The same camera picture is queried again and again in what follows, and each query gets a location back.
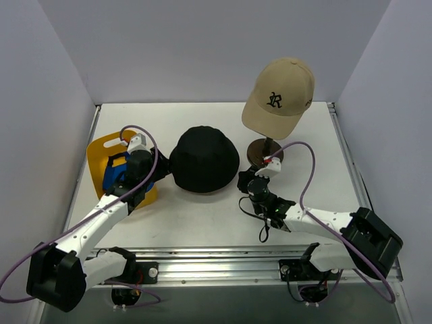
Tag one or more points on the beige baseball cap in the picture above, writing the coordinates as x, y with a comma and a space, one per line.
282, 93

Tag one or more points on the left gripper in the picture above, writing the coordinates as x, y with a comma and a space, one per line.
157, 164

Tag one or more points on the yellow plastic basket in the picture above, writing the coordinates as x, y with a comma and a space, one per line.
98, 152

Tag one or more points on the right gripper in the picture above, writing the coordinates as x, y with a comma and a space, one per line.
244, 179

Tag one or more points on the black hat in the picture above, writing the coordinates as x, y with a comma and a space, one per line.
204, 160

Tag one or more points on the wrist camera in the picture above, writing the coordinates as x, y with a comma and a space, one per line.
136, 143
271, 168

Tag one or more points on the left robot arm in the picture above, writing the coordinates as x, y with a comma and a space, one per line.
84, 229

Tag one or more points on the cream mannequin head stand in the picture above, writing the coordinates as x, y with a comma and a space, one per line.
261, 148

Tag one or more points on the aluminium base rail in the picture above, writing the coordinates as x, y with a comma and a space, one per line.
194, 267

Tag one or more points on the blue hat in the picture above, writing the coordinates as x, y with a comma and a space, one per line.
125, 167

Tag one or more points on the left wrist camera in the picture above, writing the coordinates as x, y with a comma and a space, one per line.
136, 143

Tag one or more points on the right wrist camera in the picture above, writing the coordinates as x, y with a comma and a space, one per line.
271, 168

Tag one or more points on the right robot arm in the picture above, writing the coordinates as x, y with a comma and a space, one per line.
360, 240

